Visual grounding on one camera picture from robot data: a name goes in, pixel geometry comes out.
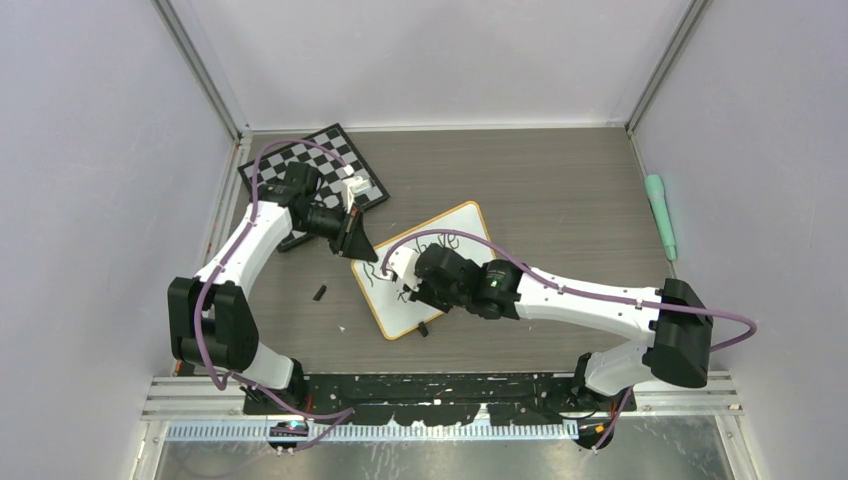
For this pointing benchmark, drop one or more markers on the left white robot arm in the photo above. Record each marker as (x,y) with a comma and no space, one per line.
(210,321)

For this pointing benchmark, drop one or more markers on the mint green microphone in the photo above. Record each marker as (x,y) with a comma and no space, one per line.
(655,192)

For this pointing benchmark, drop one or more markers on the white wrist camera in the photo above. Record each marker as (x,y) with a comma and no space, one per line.
(401,266)
(354,186)

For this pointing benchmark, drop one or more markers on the black marker cap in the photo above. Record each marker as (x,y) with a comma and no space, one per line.
(320,293)

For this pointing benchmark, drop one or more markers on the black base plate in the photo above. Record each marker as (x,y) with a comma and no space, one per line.
(438,399)

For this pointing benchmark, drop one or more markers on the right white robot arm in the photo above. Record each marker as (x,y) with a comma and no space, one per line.
(667,336)

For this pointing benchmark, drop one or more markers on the aluminium frame rail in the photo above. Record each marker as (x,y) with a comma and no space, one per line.
(190,415)

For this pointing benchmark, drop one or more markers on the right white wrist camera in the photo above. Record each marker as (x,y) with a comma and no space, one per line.
(401,266)

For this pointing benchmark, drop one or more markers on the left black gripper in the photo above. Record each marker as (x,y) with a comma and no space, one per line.
(352,241)

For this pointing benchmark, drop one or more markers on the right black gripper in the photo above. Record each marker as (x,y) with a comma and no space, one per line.
(424,295)

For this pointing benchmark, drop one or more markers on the black white checkerboard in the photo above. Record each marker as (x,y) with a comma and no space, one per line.
(327,150)

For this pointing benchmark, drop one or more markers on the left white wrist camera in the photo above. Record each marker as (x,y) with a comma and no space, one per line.
(354,186)

